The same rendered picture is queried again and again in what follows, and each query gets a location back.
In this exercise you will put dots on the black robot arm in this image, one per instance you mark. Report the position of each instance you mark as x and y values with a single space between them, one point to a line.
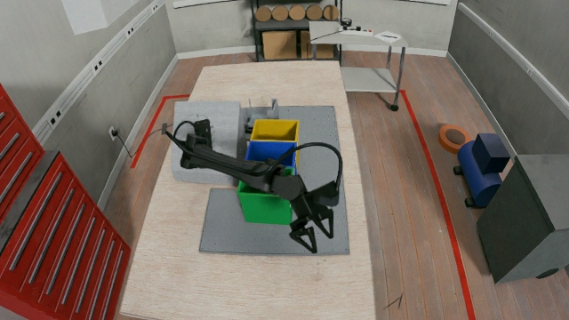
288 187

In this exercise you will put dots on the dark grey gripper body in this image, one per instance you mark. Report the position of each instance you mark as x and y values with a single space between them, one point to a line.
297 225

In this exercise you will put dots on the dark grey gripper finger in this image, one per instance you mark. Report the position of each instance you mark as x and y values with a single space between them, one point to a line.
330 216
311 233

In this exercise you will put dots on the green bin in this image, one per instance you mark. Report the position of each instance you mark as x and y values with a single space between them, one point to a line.
267 209

